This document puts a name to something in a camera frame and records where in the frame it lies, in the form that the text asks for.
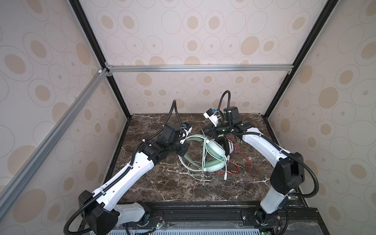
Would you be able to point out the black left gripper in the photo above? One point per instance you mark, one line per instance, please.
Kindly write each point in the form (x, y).
(183, 151)

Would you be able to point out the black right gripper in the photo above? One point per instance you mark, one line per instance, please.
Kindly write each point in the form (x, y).
(207, 131)

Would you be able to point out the mint green headphones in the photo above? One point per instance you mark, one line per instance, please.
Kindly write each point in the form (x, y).
(213, 156)

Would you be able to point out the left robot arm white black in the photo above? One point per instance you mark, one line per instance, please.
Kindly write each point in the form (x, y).
(100, 208)

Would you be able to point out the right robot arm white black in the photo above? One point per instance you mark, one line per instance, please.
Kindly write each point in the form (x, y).
(289, 168)

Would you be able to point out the black white headphones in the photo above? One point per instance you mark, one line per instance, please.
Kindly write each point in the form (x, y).
(226, 144)

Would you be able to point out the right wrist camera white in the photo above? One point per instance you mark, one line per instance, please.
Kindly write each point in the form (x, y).
(215, 116)

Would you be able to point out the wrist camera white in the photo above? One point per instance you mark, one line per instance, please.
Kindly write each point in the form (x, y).
(187, 128)
(215, 116)

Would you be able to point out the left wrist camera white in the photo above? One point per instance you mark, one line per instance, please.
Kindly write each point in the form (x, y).
(187, 128)

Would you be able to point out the silver aluminium rail back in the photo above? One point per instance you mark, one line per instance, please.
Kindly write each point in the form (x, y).
(200, 68)

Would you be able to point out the silver aluminium rail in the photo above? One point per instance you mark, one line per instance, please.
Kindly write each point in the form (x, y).
(31, 166)
(200, 68)

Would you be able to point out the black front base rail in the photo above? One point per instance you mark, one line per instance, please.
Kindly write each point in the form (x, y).
(226, 218)

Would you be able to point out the silver aluminium rail left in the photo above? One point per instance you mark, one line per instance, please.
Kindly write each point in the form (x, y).
(31, 166)

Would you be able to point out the black corner frame post right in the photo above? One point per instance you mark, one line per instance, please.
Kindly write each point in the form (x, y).
(313, 35)

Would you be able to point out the black corner frame post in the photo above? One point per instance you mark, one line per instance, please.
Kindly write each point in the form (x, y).
(313, 35)
(85, 25)

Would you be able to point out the black corner frame post left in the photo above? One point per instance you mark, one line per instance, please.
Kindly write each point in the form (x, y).
(85, 25)

